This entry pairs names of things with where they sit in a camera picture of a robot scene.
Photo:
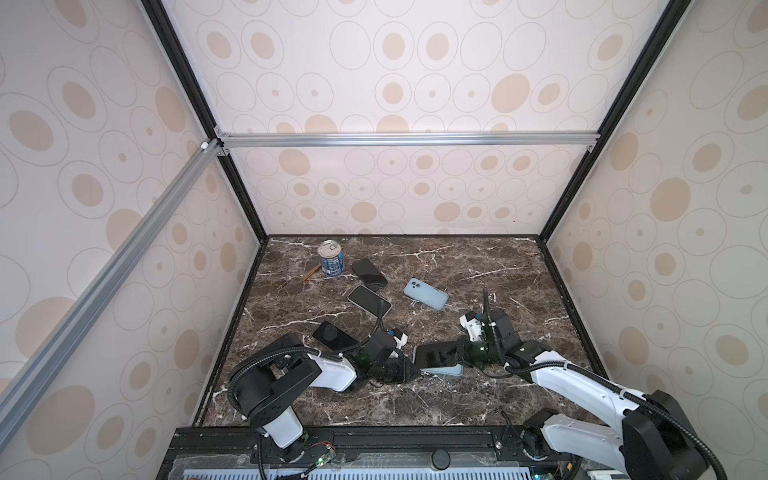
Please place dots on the horizontal aluminium rail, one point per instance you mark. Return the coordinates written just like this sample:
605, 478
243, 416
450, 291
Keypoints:
324, 140

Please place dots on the left diagonal aluminium rail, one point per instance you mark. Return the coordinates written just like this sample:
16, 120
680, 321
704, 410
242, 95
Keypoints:
39, 372

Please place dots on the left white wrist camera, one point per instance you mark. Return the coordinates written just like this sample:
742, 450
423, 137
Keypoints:
401, 338

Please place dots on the light blue phone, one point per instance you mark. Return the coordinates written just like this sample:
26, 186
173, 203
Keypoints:
426, 294
452, 371
369, 301

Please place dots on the blue white tin can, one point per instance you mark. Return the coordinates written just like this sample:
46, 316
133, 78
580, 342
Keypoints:
331, 258

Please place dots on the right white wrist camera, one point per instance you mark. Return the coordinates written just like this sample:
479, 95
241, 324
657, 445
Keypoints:
473, 327

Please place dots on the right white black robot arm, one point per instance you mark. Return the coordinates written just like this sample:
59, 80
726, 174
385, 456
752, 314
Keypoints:
642, 435

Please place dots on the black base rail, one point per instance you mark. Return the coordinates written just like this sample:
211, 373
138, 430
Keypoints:
368, 452

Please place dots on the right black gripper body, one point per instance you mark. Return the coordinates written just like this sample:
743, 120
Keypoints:
480, 354

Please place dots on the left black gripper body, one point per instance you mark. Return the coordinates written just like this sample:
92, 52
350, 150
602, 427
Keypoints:
391, 373

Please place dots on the brown wooden stick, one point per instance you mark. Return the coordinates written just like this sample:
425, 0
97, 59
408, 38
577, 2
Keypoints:
311, 273

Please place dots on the black phone case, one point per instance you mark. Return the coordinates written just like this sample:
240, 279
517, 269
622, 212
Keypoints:
369, 274

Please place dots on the black phone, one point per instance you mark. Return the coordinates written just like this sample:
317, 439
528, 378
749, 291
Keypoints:
437, 355
333, 337

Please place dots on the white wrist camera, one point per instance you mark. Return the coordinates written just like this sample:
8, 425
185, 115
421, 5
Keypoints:
473, 327
401, 338

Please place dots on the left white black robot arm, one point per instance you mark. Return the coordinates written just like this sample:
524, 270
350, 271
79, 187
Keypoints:
263, 387

